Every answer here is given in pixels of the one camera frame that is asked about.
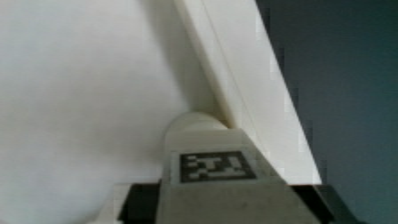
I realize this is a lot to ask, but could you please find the white square tabletop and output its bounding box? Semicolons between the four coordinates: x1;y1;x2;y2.
0;0;321;224

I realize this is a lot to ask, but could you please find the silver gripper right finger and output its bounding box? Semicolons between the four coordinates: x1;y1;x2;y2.
291;184;367;224

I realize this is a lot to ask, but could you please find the white table leg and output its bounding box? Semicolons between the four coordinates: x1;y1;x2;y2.
156;112;319;224

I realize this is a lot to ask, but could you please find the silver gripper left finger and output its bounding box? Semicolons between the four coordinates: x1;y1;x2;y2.
117;183;159;224

